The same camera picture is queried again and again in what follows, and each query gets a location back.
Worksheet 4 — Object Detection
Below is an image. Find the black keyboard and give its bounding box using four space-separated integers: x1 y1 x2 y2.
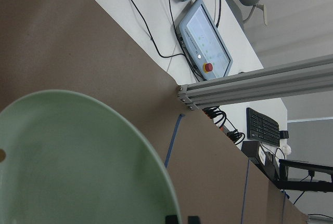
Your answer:
246 108 280 146

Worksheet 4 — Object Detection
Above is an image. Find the aluminium extrusion frame beam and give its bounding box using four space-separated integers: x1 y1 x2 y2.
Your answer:
178 55 332 110

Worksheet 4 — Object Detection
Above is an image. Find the grey teach pendant with screen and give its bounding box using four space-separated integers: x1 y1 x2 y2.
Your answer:
176 0 233 80

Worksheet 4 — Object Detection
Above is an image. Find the light green plate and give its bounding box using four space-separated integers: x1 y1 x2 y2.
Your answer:
1 90 182 223

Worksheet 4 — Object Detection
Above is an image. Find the black pendant cable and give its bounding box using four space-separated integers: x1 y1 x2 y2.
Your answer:
122 0 206 82

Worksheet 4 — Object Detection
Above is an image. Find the black box with label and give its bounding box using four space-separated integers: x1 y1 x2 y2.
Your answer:
241 141 275 181

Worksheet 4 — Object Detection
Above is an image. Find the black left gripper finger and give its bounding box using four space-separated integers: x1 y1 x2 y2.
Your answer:
187 216 200 224

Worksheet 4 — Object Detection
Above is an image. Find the black coiled cable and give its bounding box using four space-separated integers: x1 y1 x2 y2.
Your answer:
202 106 246 146

